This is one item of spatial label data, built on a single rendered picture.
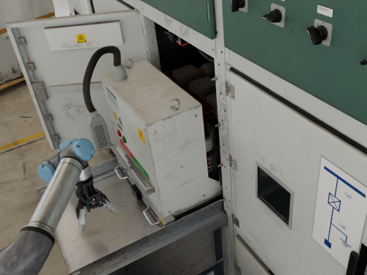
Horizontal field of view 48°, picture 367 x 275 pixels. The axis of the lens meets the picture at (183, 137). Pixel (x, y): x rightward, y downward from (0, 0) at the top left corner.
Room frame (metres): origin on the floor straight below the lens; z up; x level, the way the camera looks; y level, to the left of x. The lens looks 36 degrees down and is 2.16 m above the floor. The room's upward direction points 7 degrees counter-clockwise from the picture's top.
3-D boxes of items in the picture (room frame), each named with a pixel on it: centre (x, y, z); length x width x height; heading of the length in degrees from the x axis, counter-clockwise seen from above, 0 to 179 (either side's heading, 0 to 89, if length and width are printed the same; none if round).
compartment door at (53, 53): (1.87, 0.42, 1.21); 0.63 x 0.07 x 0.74; 85
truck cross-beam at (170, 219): (1.40, 0.21, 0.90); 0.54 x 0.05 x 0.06; 25
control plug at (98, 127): (1.56, 0.38, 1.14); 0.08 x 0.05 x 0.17; 115
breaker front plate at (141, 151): (1.39, 0.23, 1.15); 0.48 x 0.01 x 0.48; 25
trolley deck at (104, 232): (1.36, 0.29, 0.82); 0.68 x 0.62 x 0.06; 115
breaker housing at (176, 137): (1.50, -0.01, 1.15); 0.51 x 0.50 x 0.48; 115
